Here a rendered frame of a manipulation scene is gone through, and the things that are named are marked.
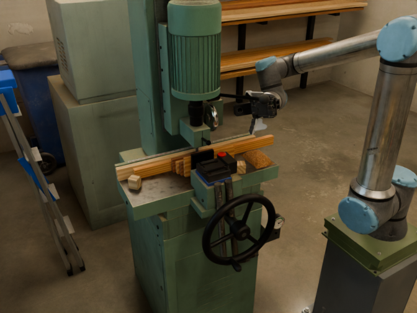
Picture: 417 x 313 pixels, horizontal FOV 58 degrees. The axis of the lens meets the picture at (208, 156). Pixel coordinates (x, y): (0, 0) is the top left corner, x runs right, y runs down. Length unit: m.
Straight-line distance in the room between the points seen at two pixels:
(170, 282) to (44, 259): 1.14
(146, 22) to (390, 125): 0.89
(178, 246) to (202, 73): 0.66
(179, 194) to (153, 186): 0.11
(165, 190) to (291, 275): 1.18
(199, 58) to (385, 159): 0.69
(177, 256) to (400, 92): 0.96
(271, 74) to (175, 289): 0.95
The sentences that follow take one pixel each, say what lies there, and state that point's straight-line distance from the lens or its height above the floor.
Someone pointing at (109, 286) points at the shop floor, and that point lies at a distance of 2.29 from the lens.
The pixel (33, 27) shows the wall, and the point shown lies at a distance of 3.57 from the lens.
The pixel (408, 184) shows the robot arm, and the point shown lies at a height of 0.90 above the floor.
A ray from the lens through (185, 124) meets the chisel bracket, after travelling 1.44.
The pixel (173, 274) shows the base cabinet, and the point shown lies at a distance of 1.57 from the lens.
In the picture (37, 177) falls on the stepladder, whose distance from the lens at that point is 2.00.
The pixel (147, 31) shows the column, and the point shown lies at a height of 1.38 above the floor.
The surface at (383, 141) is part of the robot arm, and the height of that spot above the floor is 1.12.
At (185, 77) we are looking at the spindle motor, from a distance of 1.28.
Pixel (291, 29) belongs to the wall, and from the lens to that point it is 4.79.
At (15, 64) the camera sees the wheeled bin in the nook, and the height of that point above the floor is 0.93.
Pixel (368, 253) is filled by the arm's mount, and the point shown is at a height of 0.63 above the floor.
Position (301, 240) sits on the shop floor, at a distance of 2.55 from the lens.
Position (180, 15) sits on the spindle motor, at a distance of 1.24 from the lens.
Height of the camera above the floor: 1.67
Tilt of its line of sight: 30 degrees down
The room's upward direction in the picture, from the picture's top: straight up
